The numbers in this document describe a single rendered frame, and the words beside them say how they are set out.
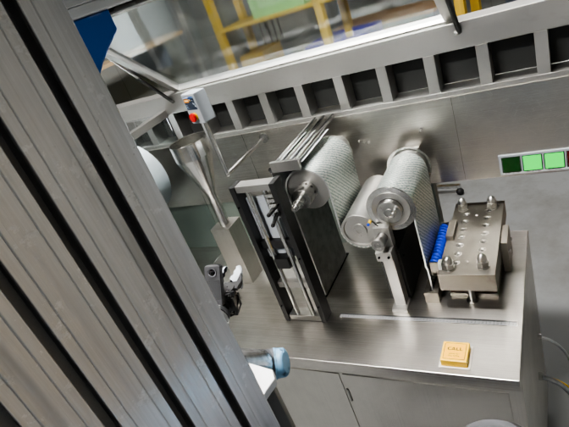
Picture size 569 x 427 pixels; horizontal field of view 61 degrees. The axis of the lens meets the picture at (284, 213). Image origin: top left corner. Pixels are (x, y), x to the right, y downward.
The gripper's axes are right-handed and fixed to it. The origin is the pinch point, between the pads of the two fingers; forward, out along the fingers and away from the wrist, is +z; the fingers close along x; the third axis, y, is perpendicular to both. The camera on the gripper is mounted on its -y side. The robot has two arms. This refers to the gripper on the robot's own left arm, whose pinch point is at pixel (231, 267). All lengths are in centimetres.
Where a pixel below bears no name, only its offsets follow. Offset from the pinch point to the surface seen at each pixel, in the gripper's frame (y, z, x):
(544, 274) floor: 107, 121, 129
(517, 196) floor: 105, 210, 137
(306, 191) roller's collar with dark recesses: -15.6, 13.7, 24.4
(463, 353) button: 23, -16, 64
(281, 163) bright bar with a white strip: -24.1, 17.3, 18.0
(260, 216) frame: -10.0, 11.6, 9.2
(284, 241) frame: -1.8, 9.1, 15.5
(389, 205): -11, 9, 49
